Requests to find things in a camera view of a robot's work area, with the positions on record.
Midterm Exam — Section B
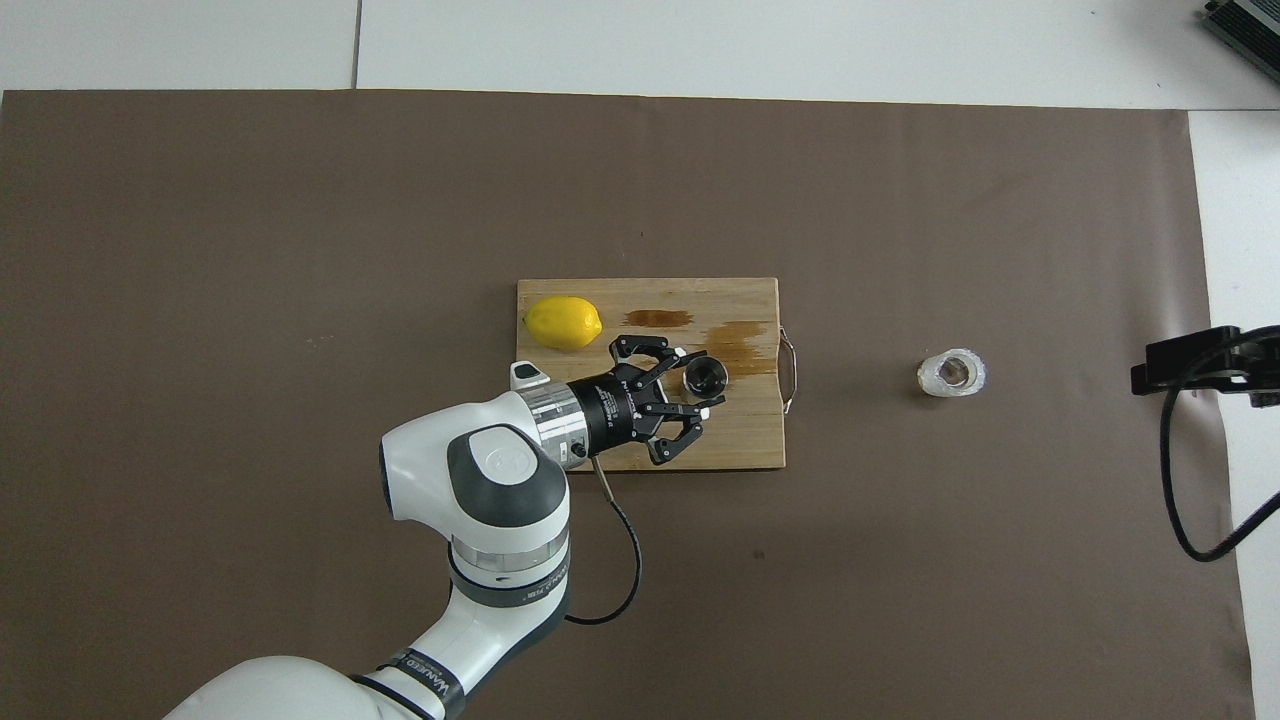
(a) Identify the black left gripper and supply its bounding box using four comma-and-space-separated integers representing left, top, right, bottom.
572, 334, 727, 469

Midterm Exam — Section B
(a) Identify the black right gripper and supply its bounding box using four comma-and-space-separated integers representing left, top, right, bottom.
1130, 324, 1280, 407

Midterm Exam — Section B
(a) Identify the steel double jigger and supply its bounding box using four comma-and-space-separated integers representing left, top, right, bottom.
682, 357, 731, 406

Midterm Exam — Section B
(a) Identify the small clear glass cup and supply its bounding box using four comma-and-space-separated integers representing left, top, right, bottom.
917, 348, 987, 399

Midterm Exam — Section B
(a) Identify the wooden cutting board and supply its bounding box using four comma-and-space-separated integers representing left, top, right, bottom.
515, 277, 799, 473

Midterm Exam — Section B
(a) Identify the yellow lemon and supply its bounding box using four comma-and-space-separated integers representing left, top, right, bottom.
524, 295, 604, 351

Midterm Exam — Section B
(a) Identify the brown paper table mat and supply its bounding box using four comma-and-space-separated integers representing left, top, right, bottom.
0, 88, 1257, 720

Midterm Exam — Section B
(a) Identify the grey finned electronics box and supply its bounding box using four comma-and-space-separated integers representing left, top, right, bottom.
1200, 0, 1280, 83

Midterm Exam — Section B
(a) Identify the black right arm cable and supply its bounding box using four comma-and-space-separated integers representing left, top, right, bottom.
1160, 335, 1280, 561

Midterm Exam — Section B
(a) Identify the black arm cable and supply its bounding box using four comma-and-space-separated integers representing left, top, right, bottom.
565, 455, 643, 627
1160, 335, 1280, 561

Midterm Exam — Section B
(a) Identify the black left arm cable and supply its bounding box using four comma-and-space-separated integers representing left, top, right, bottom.
565, 455, 643, 627

